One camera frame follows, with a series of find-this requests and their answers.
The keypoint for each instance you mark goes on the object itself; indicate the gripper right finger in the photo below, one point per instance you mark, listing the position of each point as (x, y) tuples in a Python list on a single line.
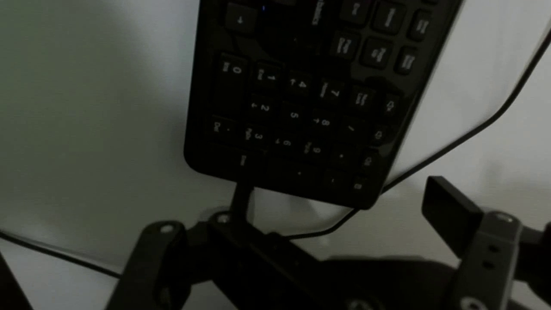
[(486, 249)]

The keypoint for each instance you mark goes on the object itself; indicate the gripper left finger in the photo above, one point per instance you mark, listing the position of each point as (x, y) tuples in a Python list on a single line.
[(159, 262)]

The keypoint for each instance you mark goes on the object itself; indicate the black computer keyboard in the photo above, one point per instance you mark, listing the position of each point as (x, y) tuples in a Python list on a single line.
[(301, 99)]

